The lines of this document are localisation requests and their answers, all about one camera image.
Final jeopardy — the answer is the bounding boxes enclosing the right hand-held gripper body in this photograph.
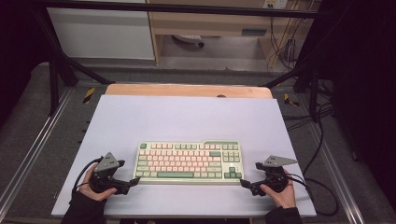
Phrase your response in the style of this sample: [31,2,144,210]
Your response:
[255,155,298,192]

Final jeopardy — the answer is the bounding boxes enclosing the black floor cables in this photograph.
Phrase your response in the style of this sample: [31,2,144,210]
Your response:
[281,102,335,176]

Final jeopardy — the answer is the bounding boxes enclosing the black metal stand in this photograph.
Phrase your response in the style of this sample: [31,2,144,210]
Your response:
[31,6,116,118]
[262,62,321,122]

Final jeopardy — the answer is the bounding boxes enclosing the person's right hand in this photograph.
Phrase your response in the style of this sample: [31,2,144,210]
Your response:
[260,169,297,209]

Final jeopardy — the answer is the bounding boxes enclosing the pink and green keyboard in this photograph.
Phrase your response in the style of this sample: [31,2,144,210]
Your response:
[133,139,245,186]

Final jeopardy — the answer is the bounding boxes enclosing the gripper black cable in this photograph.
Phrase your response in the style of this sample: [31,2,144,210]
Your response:
[284,172,340,217]
[71,157,104,200]

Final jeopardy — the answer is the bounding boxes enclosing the white cabinet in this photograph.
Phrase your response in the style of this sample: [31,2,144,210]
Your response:
[46,0,156,61]

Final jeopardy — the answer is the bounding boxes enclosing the aluminium rail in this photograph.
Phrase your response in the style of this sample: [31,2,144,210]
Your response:
[0,88,74,213]
[298,102,365,224]

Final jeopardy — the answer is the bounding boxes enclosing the white wall socket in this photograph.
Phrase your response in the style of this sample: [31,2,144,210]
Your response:
[262,0,289,9]

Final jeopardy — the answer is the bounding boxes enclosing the black curtain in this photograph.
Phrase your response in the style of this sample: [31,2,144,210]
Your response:
[0,0,50,125]
[320,0,396,213]

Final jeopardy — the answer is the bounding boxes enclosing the person's left hand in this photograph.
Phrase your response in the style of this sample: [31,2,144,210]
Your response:
[79,163,118,202]

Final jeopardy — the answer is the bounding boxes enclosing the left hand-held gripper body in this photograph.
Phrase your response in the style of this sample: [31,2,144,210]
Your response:
[89,151,126,194]

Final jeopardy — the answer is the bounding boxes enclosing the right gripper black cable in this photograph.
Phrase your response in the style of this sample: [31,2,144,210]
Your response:
[284,172,340,217]

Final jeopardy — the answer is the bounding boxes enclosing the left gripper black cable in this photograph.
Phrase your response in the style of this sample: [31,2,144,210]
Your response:
[71,157,104,200]

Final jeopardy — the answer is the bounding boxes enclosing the light wooden desk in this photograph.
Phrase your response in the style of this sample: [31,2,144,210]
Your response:
[146,0,321,68]

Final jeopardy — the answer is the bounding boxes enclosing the white board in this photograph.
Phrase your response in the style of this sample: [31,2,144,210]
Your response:
[50,94,317,217]

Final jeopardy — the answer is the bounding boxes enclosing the white chair base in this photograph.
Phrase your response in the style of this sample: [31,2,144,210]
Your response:
[172,34,205,49]

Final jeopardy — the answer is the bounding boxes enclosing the wooden table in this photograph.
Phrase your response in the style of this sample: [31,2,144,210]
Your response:
[105,83,274,100]

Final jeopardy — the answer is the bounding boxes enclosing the hanging cable bundle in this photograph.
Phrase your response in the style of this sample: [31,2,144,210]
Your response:
[269,15,300,71]

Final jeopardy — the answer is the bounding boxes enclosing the yellow and black tape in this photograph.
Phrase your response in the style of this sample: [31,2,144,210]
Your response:
[283,92,301,107]
[82,87,96,105]

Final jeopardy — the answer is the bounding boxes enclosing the black metal crossbar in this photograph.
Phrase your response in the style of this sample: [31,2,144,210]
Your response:
[36,1,321,20]

